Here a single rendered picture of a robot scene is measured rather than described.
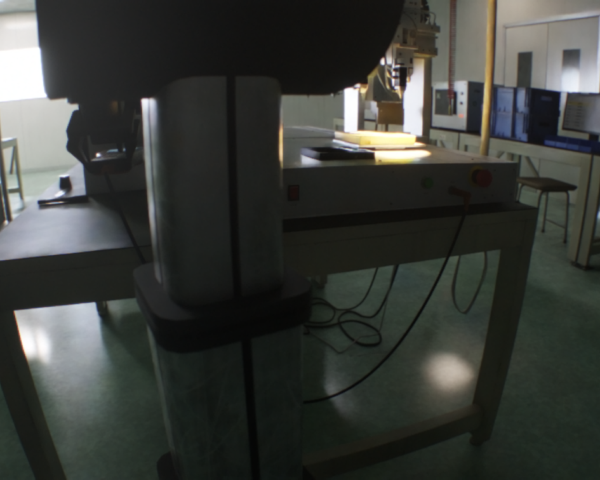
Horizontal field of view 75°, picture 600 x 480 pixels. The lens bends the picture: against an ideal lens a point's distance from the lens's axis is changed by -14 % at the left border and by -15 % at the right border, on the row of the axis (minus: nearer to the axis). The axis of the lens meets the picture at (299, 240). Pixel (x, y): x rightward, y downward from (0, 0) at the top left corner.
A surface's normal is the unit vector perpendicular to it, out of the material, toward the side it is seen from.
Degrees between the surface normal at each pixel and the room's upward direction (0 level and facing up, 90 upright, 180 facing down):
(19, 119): 90
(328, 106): 90
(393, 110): 90
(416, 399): 0
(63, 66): 145
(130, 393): 0
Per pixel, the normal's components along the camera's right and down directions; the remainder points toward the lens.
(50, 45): 0.37, 0.83
